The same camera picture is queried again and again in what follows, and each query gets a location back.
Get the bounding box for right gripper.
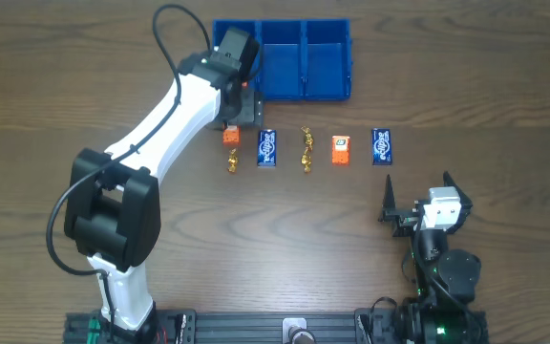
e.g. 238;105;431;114
378;170;474;239

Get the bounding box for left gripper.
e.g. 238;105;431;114
235;89;265;129

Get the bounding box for blue candy pack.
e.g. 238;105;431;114
256;128;278;168
370;127;393;166

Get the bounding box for blue tray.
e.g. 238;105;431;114
211;17;353;102

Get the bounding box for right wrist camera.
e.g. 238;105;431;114
420;185;463;232

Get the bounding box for mounting rail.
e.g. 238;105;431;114
63;309;490;344

